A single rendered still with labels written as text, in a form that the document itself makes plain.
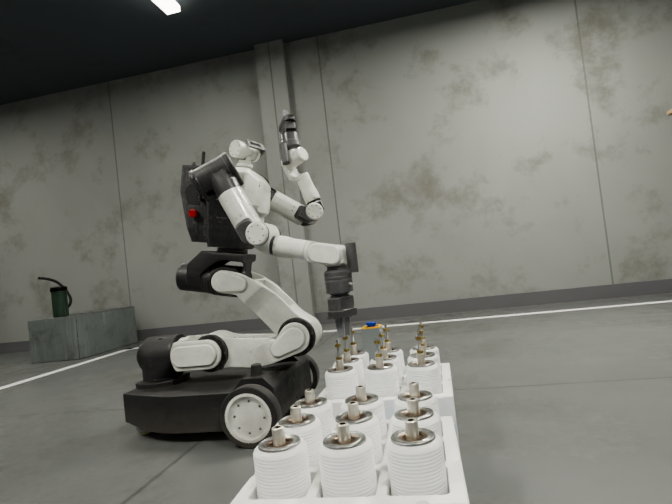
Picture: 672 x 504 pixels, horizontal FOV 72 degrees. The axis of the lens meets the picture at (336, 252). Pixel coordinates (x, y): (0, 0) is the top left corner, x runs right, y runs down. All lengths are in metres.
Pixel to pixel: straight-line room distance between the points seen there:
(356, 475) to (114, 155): 5.24
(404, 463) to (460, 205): 3.89
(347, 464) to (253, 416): 0.83
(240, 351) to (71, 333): 3.12
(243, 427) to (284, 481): 0.79
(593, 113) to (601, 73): 0.36
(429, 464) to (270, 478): 0.27
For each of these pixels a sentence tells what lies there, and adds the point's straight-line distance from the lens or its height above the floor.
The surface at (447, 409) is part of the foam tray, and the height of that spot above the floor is 0.14.
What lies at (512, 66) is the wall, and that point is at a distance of 4.93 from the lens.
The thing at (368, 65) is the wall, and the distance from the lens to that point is 4.96.
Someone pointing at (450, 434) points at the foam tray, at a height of 0.18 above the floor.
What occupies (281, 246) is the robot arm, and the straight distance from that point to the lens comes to 1.52.
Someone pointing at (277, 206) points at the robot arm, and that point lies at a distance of 2.05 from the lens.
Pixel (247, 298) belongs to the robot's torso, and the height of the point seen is 0.47.
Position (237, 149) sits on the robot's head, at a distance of 1.85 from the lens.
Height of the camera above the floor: 0.55
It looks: 2 degrees up
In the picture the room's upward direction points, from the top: 7 degrees counter-clockwise
